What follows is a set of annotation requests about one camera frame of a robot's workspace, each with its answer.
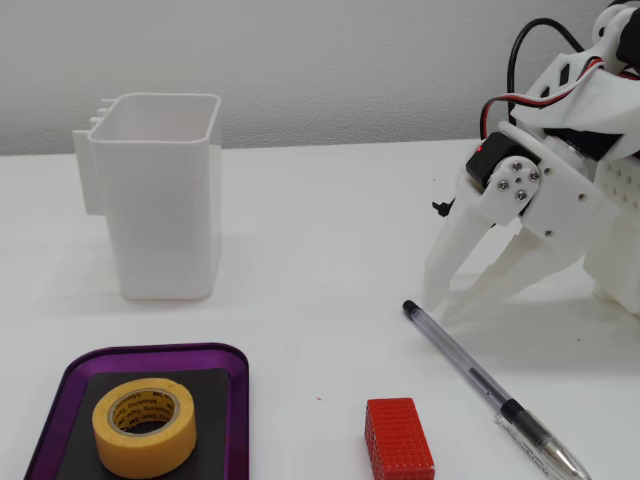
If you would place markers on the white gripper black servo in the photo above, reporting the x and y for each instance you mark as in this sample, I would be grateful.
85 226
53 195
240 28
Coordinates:
560 192

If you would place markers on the yellow masking tape roll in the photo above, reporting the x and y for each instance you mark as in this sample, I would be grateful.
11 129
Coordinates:
145 445

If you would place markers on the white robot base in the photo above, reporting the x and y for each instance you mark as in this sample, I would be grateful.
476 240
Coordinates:
620 260

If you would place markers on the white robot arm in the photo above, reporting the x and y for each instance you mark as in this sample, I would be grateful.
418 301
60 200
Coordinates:
600 105

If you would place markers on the white plastic box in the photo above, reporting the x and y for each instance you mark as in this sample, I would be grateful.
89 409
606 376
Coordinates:
160 210

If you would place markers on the clear black ballpoint pen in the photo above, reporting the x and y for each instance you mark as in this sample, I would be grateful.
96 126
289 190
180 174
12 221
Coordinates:
465 365

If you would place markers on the red studded block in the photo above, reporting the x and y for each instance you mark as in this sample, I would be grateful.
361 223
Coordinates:
400 440

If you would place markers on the purple metal tray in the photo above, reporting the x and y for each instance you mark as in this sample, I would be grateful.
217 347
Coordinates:
239 400

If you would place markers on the black tray mat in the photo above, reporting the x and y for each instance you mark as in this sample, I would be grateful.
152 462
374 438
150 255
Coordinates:
215 400

